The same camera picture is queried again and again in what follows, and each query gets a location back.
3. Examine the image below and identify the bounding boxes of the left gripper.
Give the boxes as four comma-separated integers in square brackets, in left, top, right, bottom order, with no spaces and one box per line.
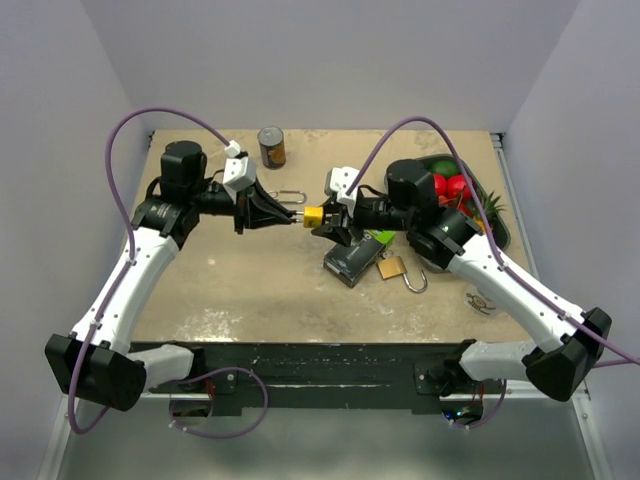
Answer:
[190,175,292,234]

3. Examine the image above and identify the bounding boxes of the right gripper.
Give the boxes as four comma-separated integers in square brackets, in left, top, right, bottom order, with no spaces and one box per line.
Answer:
[311,192,414,248]

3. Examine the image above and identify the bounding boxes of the yellow padlock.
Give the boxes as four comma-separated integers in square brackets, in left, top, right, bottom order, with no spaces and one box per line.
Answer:
[296,206,324,229]

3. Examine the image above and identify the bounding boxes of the long shackle brass padlock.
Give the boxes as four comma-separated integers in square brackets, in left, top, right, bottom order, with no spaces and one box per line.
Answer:
[268,190,307,205]

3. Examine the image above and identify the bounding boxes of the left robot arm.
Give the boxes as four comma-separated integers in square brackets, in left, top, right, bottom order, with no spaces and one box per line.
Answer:
[45,140,296,411]

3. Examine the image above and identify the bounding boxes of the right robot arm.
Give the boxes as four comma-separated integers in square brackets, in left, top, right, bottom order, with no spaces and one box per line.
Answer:
[303,156,611,401]

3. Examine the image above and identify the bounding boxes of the black green razor box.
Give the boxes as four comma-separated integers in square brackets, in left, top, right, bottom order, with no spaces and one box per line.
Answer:
[323,230,396,288]

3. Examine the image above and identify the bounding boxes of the tin can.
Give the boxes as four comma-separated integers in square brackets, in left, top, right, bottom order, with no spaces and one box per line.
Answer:
[257,126,286,169]

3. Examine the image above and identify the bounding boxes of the large brass padlock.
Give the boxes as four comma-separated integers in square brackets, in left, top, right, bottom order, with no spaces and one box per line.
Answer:
[377,256,428,294]

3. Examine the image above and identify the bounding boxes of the red apple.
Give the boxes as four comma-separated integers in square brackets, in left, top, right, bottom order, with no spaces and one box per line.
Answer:
[446,174,472,201]
[433,174,448,197]

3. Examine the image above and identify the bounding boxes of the green lime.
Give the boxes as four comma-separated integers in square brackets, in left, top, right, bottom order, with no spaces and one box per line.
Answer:
[430,158,460,179]

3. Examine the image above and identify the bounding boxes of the small red fruits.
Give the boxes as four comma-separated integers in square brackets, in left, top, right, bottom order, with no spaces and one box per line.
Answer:
[438,196,476,219]

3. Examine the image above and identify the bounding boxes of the white paper cup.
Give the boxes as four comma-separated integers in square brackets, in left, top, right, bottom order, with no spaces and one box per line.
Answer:
[463,285,498,317]

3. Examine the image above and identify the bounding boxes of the grey fruit tray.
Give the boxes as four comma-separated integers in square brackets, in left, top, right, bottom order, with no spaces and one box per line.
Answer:
[418,154,511,250]

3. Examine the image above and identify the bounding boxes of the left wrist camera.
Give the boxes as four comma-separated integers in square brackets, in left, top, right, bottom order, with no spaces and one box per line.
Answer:
[223,140,256,198]

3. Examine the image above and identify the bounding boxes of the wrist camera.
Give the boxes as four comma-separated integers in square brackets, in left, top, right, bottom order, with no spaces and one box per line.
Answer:
[223,140,256,198]
[324,166,359,209]

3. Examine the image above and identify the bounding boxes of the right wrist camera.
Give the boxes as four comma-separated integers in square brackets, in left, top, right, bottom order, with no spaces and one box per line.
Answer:
[324,166,359,209]

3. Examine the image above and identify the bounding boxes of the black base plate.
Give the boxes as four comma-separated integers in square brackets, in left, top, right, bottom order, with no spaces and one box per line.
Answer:
[155,341,501,416]

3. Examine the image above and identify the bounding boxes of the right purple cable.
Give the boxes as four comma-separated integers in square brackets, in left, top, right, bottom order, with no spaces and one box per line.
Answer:
[347,116,640,431]

